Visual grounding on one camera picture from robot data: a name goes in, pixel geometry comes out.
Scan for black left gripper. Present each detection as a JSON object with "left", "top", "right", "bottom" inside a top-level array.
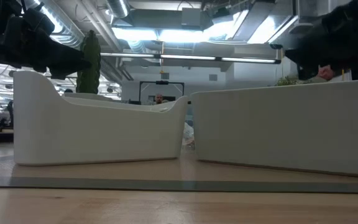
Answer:
[{"left": 0, "top": 17, "right": 92, "bottom": 80}]

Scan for person's hand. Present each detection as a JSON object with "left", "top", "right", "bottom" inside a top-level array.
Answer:
[{"left": 317, "top": 64, "right": 336, "bottom": 82}]

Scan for tall green cactus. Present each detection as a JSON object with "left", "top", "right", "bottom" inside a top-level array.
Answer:
[{"left": 75, "top": 29, "right": 102, "bottom": 94}]

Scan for white-flowered potted plant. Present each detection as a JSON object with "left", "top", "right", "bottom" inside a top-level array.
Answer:
[{"left": 275, "top": 75, "right": 310, "bottom": 87}]

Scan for white plastic bin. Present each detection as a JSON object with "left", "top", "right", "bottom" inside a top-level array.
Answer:
[
  {"left": 12, "top": 70, "right": 188, "bottom": 166},
  {"left": 191, "top": 78, "right": 358, "bottom": 178}
]

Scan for long tube light bar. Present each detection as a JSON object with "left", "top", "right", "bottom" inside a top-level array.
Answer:
[{"left": 99, "top": 52, "right": 282, "bottom": 65}]

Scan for clear plastic bin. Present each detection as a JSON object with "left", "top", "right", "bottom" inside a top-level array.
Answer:
[{"left": 182, "top": 121, "right": 196, "bottom": 149}]

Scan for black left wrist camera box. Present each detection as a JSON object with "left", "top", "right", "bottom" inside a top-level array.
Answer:
[{"left": 20, "top": 7, "right": 55, "bottom": 37}]

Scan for round silver air duct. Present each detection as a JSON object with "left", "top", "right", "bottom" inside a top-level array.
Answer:
[{"left": 106, "top": 0, "right": 130, "bottom": 19}]

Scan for black rectangular stand frame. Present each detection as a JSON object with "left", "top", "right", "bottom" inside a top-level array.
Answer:
[{"left": 139, "top": 80, "right": 185, "bottom": 105}]

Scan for rectangular metal air duct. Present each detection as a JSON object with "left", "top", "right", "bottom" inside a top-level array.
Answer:
[{"left": 112, "top": 7, "right": 214, "bottom": 32}]

